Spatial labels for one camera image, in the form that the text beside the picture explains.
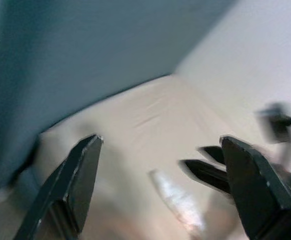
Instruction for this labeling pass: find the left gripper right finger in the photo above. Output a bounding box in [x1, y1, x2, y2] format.
[219, 135, 291, 240]

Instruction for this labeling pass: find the teal upholstered headboard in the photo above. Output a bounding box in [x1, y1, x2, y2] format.
[0, 0, 233, 198]

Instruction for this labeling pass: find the cream sheeted bed mattress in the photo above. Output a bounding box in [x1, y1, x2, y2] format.
[10, 73, 291, 240]

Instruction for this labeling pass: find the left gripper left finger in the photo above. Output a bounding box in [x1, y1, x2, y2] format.
[12, 134, 104, 240]

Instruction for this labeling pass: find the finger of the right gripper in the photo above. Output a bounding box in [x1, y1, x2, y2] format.
[197, 145, 227, 166]
[178, 159, 233, 196]

